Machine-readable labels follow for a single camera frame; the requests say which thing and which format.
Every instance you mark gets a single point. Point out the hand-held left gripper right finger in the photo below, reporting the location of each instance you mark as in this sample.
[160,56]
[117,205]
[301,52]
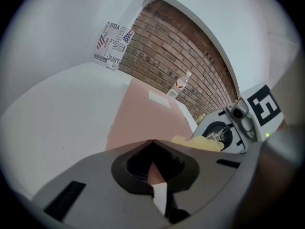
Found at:
[205,175]

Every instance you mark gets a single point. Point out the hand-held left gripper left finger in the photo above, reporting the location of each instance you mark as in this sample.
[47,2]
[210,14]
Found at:
[95,180]

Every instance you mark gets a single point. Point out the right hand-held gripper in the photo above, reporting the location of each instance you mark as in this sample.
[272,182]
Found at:
[259,108]

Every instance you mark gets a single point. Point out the yellow cloth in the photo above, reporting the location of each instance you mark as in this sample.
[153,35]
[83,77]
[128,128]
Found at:
[197,143]

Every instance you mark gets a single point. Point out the green drink bottle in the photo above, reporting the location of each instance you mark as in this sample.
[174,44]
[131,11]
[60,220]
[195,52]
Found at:
[200,119]

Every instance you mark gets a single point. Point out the clear plastic water bottle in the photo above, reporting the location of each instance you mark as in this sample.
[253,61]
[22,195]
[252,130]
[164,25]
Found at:
[178,86]

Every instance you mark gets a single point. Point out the white table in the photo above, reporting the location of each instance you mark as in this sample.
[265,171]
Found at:
[59,108]

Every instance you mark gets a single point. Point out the person's white shirt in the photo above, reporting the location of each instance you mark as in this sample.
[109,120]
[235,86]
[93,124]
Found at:
[283,36]

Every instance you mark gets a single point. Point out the black and white printed box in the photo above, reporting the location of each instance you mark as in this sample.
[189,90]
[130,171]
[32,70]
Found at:
[112,46]

